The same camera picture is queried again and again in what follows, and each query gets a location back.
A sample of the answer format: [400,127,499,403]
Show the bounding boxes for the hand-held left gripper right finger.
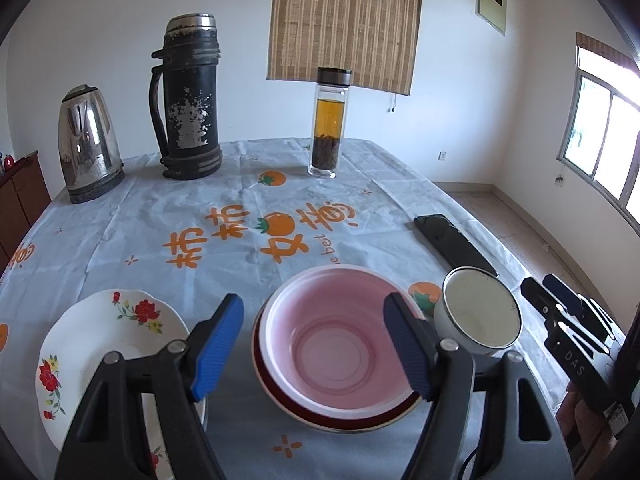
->
[383,292,573,480]

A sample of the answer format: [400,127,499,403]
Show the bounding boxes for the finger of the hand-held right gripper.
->
[520,277,568,343]
[542,273,616,333]

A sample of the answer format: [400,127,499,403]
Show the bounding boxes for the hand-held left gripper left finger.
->
[54,293,245,480]

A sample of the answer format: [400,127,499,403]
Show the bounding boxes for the white enamel mug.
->
[433,266,522,357]

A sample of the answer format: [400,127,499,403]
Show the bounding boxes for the pink plastic bowl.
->
[261,267,426,410]

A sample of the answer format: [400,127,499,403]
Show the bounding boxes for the dark red bowl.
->
[251,300,423,433]

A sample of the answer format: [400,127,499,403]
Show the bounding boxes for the white plate with red flowers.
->
[36,288,208,480]

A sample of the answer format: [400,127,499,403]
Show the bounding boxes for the person's right hand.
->
[557,387,618,476]

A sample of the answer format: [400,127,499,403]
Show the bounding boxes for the black smartphone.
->
[414,214,499,278]

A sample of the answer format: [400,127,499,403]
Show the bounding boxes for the window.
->
[556,47,640,236]

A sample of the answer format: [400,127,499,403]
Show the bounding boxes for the glass tea bottle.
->
[307,67,353,179]

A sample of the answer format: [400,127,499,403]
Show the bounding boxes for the stainless steel electric kettle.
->
[58,85,126,205]

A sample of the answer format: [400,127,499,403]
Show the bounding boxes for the bamboo blind over side window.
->
[576,32,640,75]

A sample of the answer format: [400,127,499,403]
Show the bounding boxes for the worn black thermos flask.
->
[148,13,223,181]

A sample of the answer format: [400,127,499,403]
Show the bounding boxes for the brown wooden cabinet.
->
[0,151,52,271]

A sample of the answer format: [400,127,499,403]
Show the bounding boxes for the wall electrical panel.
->
[475,0,508,36]

